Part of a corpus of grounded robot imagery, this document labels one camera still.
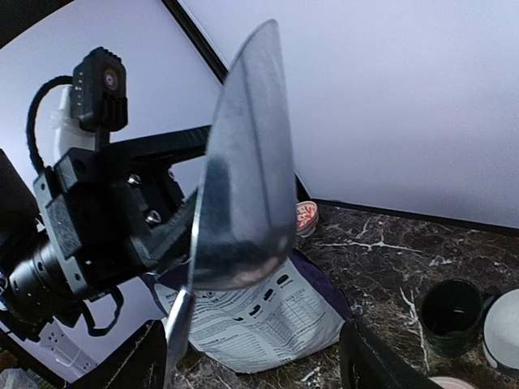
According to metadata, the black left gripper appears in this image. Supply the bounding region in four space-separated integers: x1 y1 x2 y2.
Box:
35 126 211 298

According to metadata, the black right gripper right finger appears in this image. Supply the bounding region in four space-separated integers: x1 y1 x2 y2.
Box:
340 319 434 389

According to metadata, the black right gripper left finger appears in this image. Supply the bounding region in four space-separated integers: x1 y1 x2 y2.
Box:
68 320 166 389

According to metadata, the pink double pet bowl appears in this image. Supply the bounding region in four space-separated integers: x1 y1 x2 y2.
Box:
430 376 476 389

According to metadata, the metal food scoop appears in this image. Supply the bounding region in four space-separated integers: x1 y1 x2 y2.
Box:
165 19 297 374

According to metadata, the purple pet food bag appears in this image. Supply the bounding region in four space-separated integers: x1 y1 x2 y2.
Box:
141 247 353 374

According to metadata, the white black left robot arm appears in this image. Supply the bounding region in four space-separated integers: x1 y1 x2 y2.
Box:
1 71 210 340

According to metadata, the white ceramic pet bowl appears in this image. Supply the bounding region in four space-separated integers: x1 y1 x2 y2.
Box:
483 289 519 377

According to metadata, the dark green mug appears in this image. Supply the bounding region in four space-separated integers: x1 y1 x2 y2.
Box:
418 279 501 358

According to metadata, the red patterned small bowl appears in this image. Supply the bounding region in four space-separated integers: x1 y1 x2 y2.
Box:
297 201 320 237

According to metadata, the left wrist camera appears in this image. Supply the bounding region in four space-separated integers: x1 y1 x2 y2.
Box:
70 47 128 132

